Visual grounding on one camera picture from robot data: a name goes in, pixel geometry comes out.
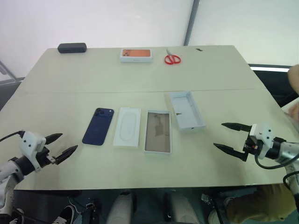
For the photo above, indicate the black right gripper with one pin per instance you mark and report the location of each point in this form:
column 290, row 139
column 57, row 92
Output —
column 250, row 145

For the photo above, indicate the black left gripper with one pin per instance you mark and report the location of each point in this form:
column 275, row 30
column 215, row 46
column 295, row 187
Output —
column 45, row 156

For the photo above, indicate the dark blue smartphone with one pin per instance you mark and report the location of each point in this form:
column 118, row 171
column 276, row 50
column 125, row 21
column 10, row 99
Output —
column 98, row 127

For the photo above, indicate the person bare forearm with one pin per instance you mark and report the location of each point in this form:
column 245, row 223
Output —
column 294, row 78

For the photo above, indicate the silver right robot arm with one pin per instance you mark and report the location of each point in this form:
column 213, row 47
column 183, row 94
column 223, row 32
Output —
column 286, row 151

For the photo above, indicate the white phone box lid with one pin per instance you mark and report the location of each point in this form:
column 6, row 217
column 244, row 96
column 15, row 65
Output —
column 187, row 112

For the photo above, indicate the white phone box base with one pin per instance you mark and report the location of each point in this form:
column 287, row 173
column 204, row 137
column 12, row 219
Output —
column 157, row 133

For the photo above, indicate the closed orange print phone box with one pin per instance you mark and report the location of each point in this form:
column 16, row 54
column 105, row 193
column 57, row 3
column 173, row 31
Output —
column 136, row 54

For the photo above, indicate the white cardboard insert tray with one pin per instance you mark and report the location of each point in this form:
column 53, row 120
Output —
column 127, row 127

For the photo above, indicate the black and white sneaker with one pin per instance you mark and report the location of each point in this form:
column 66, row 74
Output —
column 65, row 215

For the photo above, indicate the brown trouser leg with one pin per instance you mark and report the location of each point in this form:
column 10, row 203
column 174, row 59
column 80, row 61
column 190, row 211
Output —
column 259, row 205

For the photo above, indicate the white rounded shell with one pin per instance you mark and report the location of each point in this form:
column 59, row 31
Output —
column 183, row 210
column 119, row 210

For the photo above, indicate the black rectangular case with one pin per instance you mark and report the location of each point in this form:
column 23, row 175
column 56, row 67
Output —
column 72, row 47

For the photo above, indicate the grey window pillar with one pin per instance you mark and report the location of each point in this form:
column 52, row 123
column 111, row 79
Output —
column 190, row 23

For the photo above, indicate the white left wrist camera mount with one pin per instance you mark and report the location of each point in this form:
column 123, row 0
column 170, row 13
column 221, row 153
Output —
column 30, row 144

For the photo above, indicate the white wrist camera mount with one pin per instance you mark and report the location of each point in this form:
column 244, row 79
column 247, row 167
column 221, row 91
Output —
column 30, row 144
column 262, row 134

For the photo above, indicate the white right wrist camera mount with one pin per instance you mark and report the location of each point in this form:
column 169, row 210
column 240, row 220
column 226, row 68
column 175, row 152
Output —
column 262, row 134

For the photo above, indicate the grey metal frame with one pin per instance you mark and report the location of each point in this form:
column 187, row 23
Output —
column 10, row 80

